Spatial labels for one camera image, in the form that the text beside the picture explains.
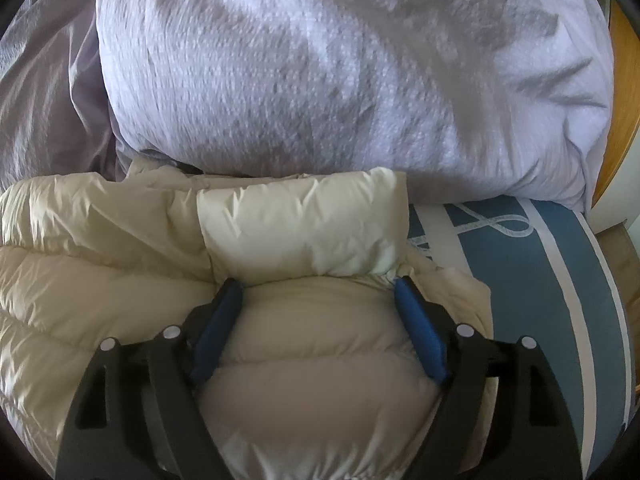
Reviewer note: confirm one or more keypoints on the wooden headboard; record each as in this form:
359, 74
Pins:
625, 119

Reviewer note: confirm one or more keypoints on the blue white striped bedspread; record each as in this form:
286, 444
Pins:
548, 279

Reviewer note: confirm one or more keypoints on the lavender pillow left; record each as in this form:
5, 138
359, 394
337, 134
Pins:
54, 113

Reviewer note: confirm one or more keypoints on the cream puffer jacket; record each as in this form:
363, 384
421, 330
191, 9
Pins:
319, 379

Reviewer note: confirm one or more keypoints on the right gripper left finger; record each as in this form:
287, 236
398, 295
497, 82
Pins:
134, 414

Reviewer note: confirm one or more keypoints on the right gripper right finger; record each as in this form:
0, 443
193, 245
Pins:
502, 414

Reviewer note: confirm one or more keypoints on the lavender pillow right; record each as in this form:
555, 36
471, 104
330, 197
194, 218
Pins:
471, 99

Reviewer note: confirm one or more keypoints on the lavender pillow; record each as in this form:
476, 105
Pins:
54, 113
471, 99

